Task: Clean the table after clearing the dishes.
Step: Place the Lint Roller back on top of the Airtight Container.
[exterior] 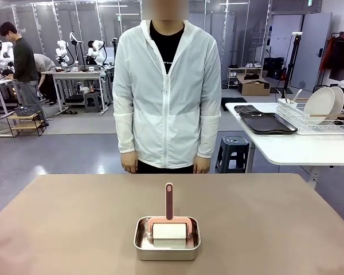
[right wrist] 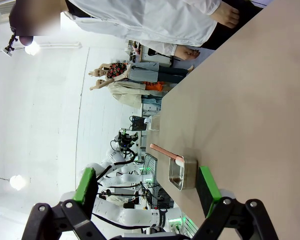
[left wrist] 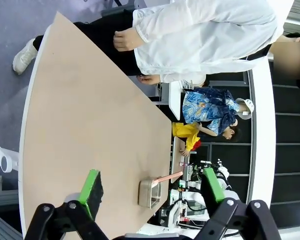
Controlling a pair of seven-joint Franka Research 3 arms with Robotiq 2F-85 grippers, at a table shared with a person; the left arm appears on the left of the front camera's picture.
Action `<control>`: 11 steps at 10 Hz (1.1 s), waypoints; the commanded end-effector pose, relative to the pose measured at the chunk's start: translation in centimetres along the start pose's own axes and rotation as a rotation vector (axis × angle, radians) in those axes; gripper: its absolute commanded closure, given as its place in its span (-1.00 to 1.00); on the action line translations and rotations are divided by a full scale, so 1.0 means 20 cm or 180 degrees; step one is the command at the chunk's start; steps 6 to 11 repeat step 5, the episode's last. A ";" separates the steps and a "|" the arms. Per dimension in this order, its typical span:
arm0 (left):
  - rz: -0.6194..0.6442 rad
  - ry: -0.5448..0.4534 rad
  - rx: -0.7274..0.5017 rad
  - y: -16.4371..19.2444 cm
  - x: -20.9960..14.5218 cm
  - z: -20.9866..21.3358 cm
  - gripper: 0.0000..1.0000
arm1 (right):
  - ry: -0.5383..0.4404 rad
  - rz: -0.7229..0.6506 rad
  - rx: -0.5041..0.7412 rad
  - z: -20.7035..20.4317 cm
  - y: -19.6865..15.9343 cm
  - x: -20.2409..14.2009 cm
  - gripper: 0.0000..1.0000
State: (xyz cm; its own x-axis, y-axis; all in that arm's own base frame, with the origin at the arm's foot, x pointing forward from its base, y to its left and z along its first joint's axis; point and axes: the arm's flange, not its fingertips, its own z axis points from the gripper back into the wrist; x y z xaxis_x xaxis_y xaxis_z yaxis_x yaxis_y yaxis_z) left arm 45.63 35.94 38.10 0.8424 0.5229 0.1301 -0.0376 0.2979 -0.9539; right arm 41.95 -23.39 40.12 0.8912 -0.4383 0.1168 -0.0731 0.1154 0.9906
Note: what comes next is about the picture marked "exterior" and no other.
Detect person's right hand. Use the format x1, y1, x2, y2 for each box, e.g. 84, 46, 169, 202
120, 151, 139, 174

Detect black hanging garment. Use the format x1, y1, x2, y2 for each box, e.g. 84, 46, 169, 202
329, 36, 344, 81

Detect black folded mat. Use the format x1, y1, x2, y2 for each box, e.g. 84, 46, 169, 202
233, 104, 259, 116

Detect person's right forearm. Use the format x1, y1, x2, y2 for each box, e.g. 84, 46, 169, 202
113, 113, 137, 155

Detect low shoe shelf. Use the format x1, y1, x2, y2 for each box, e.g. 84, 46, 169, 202
227, 62, 264, 89

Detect rectangular stainless steel tray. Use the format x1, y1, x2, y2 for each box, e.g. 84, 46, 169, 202
133, 216, 202, 261

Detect person in white jacket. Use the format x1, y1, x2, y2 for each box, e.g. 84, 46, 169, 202
112, 0, 222, 175

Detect black clothes rack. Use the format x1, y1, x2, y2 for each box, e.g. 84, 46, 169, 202
312, 31, 344, 94

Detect white side table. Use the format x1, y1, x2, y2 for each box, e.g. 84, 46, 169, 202
225, 101, 344, 190

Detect white wire dish rack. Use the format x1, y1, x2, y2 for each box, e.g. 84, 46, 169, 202
276, 97, 344, 135

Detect person's left forearm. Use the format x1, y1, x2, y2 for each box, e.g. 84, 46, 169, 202
196, 114, 221, 158

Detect orange hanging garment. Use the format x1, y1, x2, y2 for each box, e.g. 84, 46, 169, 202
319, 36, 337, 73

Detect man in dark sweater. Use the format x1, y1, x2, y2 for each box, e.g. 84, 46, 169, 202
0, 22, 50, 127

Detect dark step stool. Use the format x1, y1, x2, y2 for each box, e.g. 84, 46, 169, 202
84, 91, 101, 113

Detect white lab workbench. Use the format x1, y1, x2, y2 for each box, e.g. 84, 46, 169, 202
49, 65, 116, 115

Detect black serving tray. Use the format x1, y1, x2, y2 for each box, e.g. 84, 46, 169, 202
239, 112, 299, 136

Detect person's left hand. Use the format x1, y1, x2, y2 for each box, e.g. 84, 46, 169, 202
193, 156, 211, 175

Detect stacked black cases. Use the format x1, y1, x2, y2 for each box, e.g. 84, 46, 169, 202
263, 56, 285, 80

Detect dark wire basket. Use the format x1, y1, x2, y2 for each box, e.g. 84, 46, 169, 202
14, 104, 42, 118

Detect black tripod stand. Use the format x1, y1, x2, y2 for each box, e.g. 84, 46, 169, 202
280, 32, 304, 100

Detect grey blue door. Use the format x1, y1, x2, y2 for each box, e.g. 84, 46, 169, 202
290, 13, 333, 93

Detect wooden black frame shelf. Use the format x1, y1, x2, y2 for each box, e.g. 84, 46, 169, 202
6, 110, 48, 139

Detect pink lint roller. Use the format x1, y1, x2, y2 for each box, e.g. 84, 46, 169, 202
147, 182, 194, 241

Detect grey plastic stool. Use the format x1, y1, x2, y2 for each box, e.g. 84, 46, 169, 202
214, 135, 250, 174

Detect open cardboard box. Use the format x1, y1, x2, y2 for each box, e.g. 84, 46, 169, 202
236, 73, 272, 96

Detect person in beige top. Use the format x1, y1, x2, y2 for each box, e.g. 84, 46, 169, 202
33, 53, 58, 106

